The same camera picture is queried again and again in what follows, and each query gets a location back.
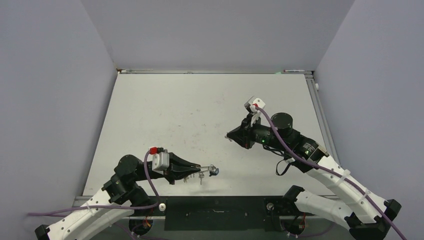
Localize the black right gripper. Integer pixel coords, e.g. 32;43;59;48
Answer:
227;112;287;151

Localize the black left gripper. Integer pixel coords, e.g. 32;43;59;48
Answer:
133;152;201;184

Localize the large metal keyring with rings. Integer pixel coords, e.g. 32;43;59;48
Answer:
183;164;220;185

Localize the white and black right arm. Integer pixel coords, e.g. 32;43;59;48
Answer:
226;112;402;240

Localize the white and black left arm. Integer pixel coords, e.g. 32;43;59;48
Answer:
34;147;202;240

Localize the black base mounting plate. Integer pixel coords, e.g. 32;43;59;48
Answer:
128;196;306;235

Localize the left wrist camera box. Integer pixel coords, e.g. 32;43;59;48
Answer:
151;151;170;172

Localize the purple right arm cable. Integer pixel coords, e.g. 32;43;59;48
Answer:
250;103;408;240

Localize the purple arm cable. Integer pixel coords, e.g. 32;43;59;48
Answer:
27;147;161;218
250;103;408;240

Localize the aluminium table frame rail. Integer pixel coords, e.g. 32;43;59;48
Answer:
304;71;340;164

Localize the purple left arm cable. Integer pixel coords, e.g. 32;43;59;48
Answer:
27;147;161;218

